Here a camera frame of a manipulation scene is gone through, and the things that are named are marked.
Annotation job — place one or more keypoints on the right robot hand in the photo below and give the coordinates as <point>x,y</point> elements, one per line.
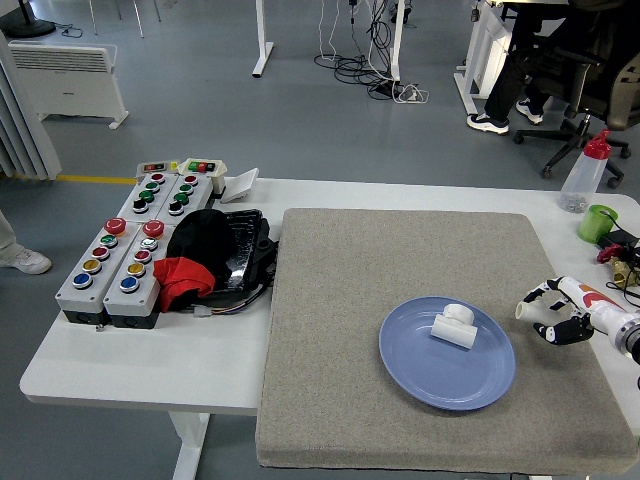
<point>585,295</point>

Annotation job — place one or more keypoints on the white tee pipe metal thread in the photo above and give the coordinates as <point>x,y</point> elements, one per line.
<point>524,310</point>

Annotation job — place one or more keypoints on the large white tee pipe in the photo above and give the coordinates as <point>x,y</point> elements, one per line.
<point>452,332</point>

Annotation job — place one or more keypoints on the blue round plate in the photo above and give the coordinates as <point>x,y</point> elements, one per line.
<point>440,370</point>

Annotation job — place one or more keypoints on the black power adapter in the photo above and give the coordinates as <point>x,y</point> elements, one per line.
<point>620,237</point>

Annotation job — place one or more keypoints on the green plastic cup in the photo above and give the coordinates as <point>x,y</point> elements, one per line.
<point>592,227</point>

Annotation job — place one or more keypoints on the clear squeeze bottle red cap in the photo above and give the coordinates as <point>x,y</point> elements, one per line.
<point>585,175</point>

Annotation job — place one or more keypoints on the black office chair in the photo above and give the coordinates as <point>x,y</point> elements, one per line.
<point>575,85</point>

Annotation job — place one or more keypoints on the grey-brown table mat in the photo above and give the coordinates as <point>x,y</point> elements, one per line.
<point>350,300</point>

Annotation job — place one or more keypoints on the person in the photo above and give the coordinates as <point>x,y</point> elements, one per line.
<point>27,261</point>
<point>515,65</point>

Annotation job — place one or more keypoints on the white power strip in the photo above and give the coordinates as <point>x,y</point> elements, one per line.
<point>412,95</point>

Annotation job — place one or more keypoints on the white desk leg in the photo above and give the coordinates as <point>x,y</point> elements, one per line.
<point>261,30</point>
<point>397,40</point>

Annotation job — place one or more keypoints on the black foot pedal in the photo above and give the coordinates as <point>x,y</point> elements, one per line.
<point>245,245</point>

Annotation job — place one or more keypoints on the black cloth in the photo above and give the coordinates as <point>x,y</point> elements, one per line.
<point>200,240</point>

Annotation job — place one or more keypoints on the red cloth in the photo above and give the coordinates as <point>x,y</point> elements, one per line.
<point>180,277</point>

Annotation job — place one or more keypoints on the grey four-button control box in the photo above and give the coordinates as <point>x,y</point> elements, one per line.
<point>149,192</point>
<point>185,192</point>

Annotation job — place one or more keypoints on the white table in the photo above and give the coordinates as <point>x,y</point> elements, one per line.
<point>150,360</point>

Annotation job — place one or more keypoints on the grey emergency-stop button box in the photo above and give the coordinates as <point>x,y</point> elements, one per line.
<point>95,265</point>
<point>135,270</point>

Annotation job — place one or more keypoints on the white panel heater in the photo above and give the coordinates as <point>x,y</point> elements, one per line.
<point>65,85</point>

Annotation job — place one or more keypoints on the grey folding partition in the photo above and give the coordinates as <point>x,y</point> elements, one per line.
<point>20,130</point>

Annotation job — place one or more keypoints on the black fan base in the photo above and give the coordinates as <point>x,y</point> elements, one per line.
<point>30,27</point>

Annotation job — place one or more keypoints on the white desk frame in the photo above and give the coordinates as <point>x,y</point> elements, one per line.
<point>482,55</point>

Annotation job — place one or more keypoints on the white wall switch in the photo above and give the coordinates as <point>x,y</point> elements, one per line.
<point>240,185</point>

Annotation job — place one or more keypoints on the white three-button switch box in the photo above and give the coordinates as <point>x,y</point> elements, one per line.
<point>202,166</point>

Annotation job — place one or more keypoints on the small grey switch plate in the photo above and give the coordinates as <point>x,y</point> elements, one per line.
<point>152,167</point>

